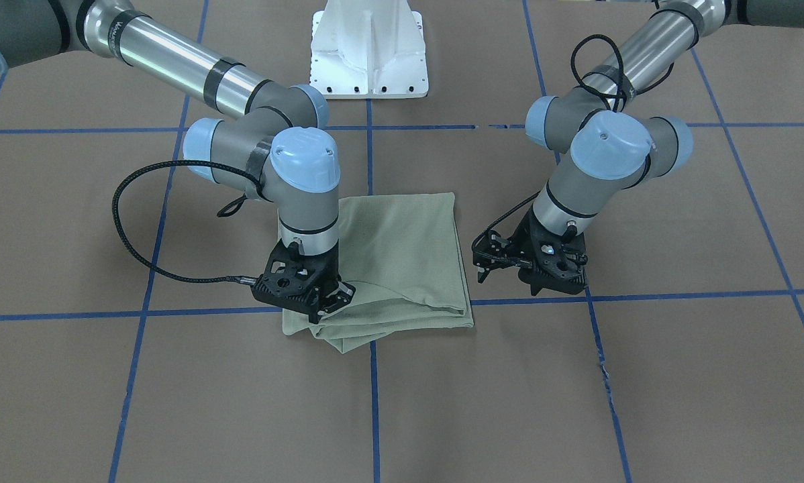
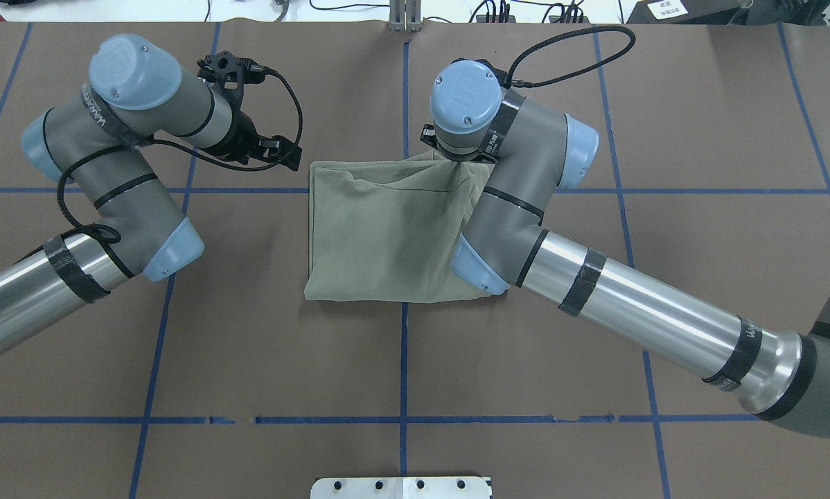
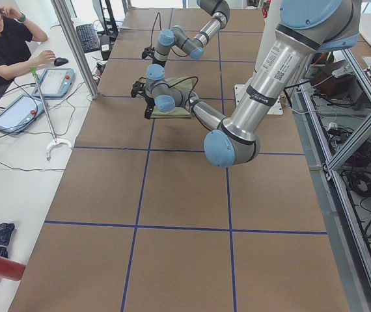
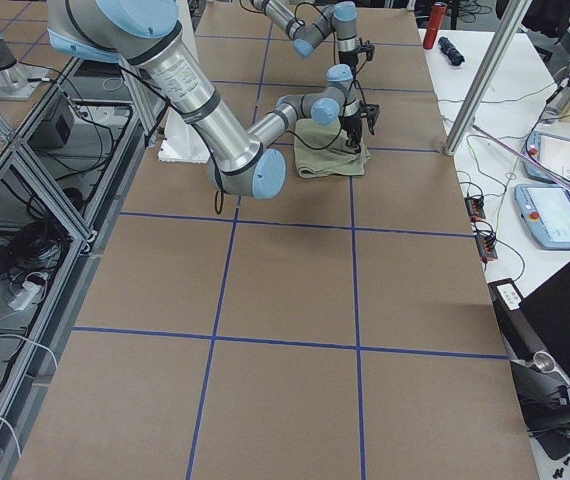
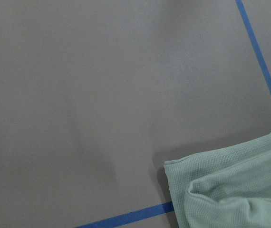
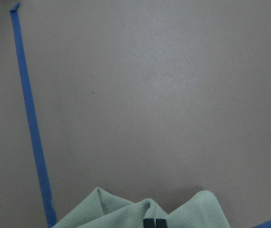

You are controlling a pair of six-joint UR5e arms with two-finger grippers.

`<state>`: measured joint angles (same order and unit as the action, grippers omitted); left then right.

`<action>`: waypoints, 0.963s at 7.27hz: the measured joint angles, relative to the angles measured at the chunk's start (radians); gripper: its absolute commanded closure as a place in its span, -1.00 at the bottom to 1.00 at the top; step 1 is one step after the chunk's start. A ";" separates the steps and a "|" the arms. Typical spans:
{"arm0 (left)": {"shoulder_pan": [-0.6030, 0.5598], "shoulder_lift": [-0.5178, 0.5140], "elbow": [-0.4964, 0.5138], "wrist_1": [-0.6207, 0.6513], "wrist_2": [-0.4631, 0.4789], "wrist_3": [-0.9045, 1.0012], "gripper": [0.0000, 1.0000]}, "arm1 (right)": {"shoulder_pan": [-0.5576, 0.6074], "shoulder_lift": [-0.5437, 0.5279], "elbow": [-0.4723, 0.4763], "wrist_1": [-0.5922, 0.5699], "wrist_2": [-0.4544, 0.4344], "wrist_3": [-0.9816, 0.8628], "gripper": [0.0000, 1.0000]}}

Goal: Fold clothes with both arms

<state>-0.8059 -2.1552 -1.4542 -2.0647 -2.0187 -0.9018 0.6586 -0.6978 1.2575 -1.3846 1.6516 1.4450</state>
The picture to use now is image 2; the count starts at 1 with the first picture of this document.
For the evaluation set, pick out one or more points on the green long-sleeve shirt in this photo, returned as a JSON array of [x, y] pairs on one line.
[[387, 230]]

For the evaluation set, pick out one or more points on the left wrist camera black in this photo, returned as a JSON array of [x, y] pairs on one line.
[[228, 75]]

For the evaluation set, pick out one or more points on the aluminium frame post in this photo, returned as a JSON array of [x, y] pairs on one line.
[[405, 16]]

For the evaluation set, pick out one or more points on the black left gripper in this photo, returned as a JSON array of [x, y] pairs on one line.
[[241, 139]]

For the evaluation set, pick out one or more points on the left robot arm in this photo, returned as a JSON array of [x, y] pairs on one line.
[[123, 221]]

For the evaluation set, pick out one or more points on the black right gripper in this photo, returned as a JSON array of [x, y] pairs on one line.
[[428, 134]]

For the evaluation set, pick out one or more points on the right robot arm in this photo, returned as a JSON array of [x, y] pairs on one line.
[[779, 377]]

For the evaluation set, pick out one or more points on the white pedestal column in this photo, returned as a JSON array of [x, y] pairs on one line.
[[403, 487]]

